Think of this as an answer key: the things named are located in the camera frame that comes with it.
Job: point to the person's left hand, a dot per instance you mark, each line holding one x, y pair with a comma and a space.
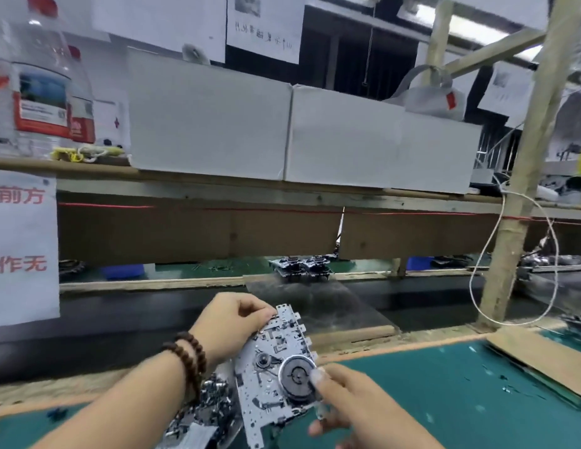
220, 327

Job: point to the person's left forearm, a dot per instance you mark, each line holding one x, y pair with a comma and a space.
126, 406

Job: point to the person's right thumb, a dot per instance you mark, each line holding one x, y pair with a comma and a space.
324, 383

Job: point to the pile of small metal parts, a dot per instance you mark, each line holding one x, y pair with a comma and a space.
211, 411

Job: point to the silver metal mechanism plate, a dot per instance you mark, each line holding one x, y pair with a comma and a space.
271, 369

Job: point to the white bag with red tag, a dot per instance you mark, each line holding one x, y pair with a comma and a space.
431, 98

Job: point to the thin wooden post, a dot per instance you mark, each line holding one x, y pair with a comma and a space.
441, 37

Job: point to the wide white cardboard box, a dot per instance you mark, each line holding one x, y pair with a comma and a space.
206, 121

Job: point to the person's right hand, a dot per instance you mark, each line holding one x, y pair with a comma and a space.
374, 416

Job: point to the brown cardboard sheet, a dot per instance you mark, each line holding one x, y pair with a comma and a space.
538, 360

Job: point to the large clear water bottle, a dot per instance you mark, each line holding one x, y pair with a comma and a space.
28, 74

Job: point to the short brown cardboard panel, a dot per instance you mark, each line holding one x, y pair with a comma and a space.
412, 236

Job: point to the blank white hanging paper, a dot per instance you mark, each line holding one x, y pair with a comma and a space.
159, 23

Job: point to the long brown cardboard panel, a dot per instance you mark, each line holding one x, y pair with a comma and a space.
201, 236

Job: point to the blue plastic bin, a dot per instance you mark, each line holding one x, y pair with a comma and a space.
419, 263

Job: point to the small clear water bottle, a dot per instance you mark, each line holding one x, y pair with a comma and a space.
81, 107

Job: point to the white hanging paper with photo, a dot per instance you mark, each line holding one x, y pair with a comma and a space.
267, 27

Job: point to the wooden shelf board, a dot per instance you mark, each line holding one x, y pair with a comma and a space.
225, 186

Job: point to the person's left thumb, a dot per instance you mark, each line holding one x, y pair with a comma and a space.
260, 317

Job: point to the white printed paper sheet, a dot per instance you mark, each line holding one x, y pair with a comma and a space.
506, 95

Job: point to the diagonal wooden beam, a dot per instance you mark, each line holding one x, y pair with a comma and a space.
496, 50

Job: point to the blue plastic tray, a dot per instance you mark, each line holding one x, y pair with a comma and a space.
122, 272

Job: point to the white sign with red characters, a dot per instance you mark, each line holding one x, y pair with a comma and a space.
21, 247

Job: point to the thick wooden post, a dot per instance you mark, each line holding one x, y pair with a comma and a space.
529, 182

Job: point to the green work mat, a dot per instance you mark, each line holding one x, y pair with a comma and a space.
459, 397

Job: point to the black mechanism assembly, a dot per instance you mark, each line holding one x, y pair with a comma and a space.
302, 267

